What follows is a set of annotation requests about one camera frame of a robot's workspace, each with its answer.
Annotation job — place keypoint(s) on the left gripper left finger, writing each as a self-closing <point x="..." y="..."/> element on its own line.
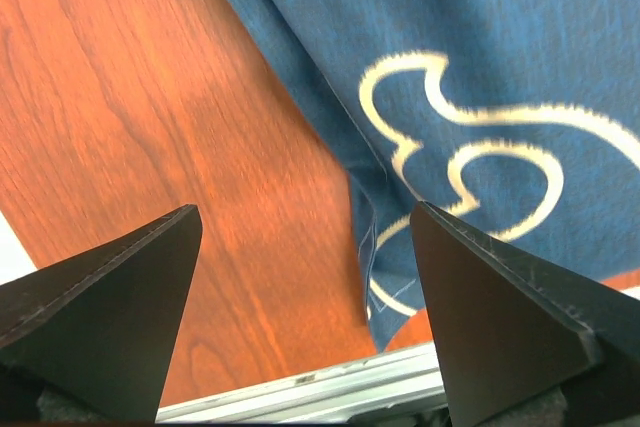
<point x="99" y="329"/>

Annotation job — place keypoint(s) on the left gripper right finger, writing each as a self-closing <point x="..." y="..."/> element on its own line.
<point x="518" y="338"/>

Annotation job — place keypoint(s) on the dark blue pillowcase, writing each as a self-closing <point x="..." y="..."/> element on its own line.
<point x="520" y="117"/>

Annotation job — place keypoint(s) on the aluminium rail frame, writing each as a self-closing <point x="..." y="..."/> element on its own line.
<point x="331" y="394"/>

